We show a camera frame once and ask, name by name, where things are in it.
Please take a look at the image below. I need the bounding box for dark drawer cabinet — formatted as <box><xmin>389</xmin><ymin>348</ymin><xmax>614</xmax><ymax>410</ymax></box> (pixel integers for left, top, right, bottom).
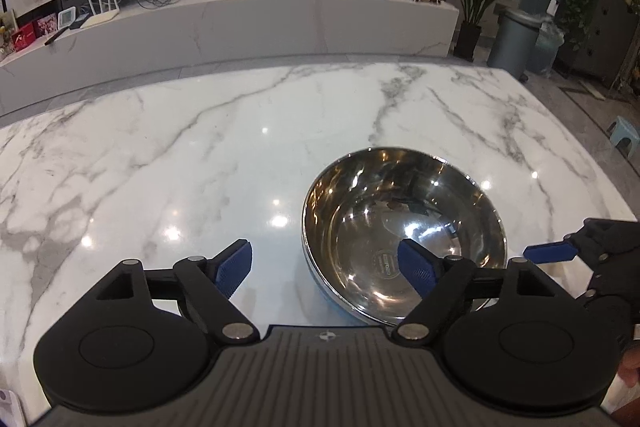
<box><xmin>557</xmin><ymin>0</ymin><xmax>640</xmax><ymax>88</ymax></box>

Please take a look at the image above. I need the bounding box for pale green plastic bin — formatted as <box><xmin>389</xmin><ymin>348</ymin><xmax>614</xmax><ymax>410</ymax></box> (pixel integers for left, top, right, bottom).
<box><xmin>530</xmin><ymin>19</ymin><xmax>566</xmax><ymax>75</ymax></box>

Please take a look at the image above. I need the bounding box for grey trash bin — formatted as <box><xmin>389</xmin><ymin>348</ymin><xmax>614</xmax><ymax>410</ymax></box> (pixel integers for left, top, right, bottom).
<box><xmin>487</xmin><ymin>8</ymin><xmax>543</xmax><ymax>80</ymax></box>

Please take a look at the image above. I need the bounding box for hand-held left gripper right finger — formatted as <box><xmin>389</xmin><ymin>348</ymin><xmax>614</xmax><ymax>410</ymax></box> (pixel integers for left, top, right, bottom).
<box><xmin>391</xmin><ymin>238</ymin><xmax>557</xmax><ymax>347</ymax></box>

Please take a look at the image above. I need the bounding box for pink photo card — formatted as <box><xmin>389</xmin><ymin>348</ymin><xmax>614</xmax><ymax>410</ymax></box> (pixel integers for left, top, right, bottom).
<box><xmin>34</xmin><ymin>14</ymin><xmax>59</xmax><ymax>42</ymax></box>

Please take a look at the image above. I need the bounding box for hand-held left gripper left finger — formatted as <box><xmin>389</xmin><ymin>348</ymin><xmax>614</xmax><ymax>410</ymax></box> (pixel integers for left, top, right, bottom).
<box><xmin>94</xmin><ymin>238</ymin><xmax>259</xmax><ymax>347</ymax></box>

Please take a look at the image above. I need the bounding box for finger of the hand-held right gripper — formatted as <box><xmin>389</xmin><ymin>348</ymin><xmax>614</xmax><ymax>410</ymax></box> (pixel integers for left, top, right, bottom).
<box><xmin>524</xmin><ymin>218</ymin><xmax>640</xmax><ymax>275</ymax></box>
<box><xmin>581</xmin><ymin>271</ymin><xmax>640</xmax><ymax>308</ymax></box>

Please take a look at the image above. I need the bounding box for small blue stool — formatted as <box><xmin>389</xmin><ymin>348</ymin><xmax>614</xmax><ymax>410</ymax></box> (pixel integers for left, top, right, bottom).
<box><xmin>607</xmin><ymin>116</ymin><xmax>640</xmax><ymax>154</ymax></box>

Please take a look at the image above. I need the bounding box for potted green plant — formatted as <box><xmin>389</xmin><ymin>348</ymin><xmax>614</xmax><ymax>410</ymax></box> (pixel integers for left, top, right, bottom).
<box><xmin>439</xmin><ymin>0</ymin><xmax>531</xmax><ymax>60</ymax></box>

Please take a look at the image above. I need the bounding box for white plastic object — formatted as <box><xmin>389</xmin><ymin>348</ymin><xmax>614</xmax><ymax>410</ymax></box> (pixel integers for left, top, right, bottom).
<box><xmin>0</xmin><ymin>388</ymin><xmax>24</xmax><ymax>427</ymax></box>

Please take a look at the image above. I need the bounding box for person's right hand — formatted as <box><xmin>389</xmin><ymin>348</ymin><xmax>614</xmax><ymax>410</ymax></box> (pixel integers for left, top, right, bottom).
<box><xmin>617</xmin><ymin>341</ymin><xmax>640</xmax><ymax>389</ymax></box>

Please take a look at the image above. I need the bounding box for marble media cabinet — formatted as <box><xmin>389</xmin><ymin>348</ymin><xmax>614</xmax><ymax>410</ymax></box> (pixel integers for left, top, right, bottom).
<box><xmin>0</xmin><ymin>0</ymin><xmax>460</xmax><ymax>118</ymax></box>

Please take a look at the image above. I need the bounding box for stainless steel bowl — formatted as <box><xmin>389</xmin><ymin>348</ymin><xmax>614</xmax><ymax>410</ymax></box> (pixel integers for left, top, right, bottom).
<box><xmin>301</xmin><ymin>147</ymin><xmax>508</xmax><ymax>327</ymax></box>

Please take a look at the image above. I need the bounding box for white router with antennas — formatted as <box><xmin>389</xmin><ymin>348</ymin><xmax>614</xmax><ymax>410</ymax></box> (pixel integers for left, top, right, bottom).
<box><xmin>80</xmin><ymin>0</ymin><xmax>124</xmax><ymax>28</ymax></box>

